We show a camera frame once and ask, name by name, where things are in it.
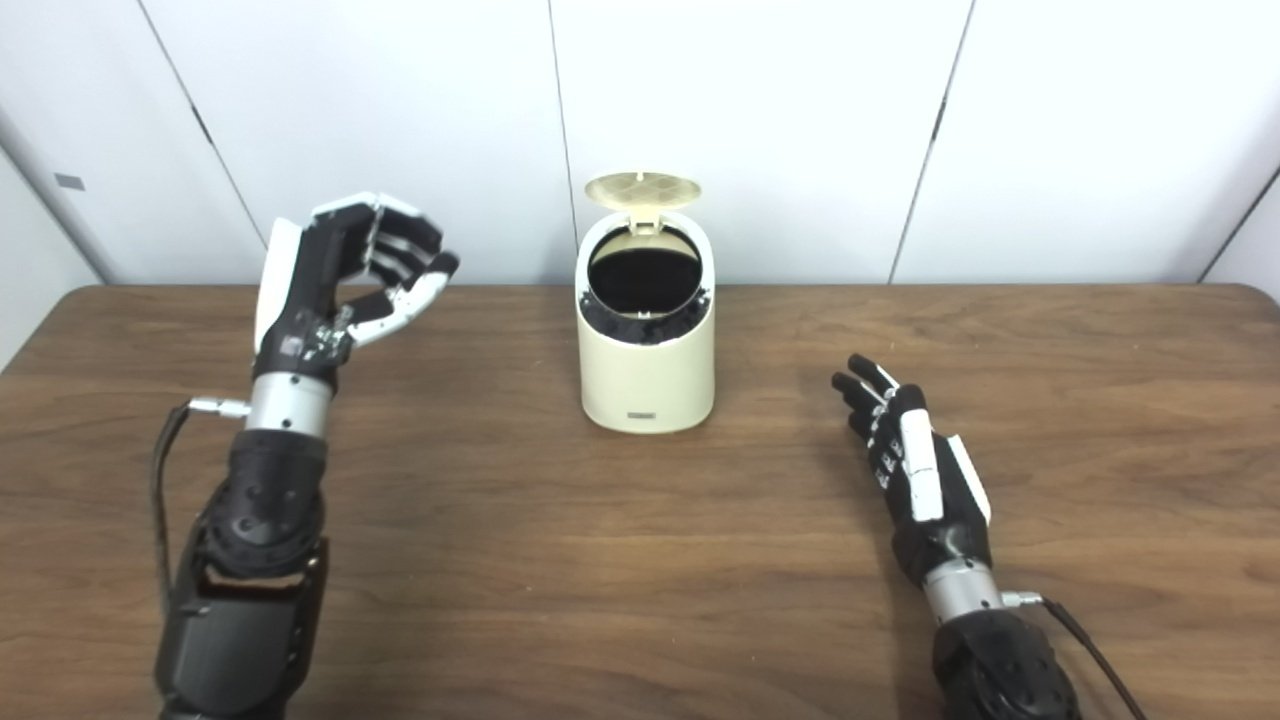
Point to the cream round bin lid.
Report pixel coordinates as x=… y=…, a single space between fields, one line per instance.
x=640 y=188

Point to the cream-colored desktop bin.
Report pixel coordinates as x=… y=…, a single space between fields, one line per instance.
x=648 y=385

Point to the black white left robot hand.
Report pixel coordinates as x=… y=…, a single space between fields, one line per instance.
x=300 y=300

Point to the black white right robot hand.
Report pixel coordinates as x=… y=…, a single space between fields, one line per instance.
x=940 y=535

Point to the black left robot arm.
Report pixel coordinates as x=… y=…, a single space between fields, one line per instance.
x=250 y=560

